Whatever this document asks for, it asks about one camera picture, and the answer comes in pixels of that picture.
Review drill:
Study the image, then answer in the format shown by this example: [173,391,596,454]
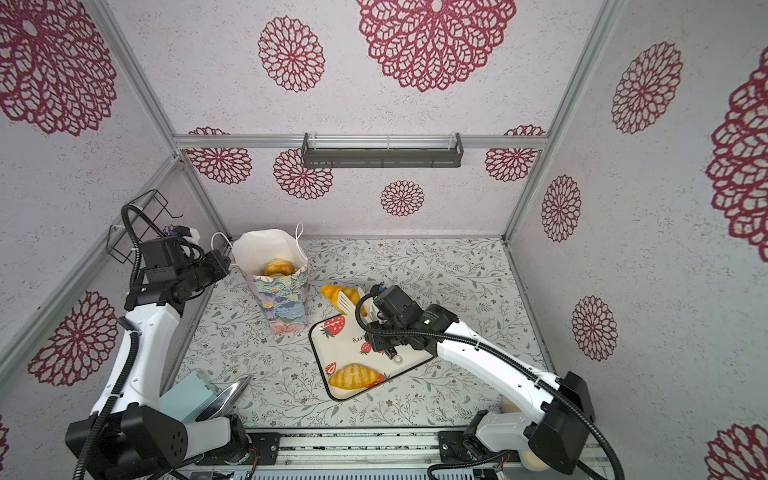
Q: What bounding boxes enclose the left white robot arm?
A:
[65,245,250,479]

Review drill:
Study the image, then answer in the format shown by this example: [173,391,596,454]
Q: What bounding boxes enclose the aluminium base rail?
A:
[146,425,610,480]

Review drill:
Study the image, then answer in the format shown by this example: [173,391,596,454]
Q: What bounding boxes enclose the striped oval bread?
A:
[264,258,296,277]

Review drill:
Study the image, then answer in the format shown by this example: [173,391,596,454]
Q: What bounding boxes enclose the steel tongs with cream tips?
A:
[336,290,379,324]

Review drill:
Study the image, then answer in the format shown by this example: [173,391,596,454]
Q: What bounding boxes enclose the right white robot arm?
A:
[355,303,596,475]

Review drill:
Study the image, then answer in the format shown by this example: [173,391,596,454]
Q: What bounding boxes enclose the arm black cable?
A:
[71,204,205,480]
[355,286,625,480]

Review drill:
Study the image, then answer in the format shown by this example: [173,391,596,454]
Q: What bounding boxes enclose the croissant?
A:
[329,364,386,391]
[321,285,362,313]

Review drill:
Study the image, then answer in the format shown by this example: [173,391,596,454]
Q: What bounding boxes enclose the teal sponge block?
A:
[159,371,218,423]

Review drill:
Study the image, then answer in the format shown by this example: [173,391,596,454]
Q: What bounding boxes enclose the strawberry pattern tray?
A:
[309,314,433,402]

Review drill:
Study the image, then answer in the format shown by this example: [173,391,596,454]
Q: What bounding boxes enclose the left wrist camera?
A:
[168,225,200,245]

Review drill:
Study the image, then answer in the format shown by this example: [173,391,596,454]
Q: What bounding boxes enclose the black wire rack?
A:
[104,189,183,264]

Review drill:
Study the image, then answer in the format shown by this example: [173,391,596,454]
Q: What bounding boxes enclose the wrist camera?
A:
[168,225,200,245]
[373,285,423,329]

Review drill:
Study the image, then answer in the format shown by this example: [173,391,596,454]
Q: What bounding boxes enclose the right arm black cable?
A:
[355,286,625,480]

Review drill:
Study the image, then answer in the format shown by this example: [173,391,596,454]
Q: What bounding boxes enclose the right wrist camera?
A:
[373,285,423,329]

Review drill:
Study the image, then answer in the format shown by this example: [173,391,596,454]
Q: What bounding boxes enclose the floral paper bag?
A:
[210,222,309,337]

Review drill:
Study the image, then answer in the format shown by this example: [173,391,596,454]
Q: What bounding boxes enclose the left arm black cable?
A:
[71,204,205,480]

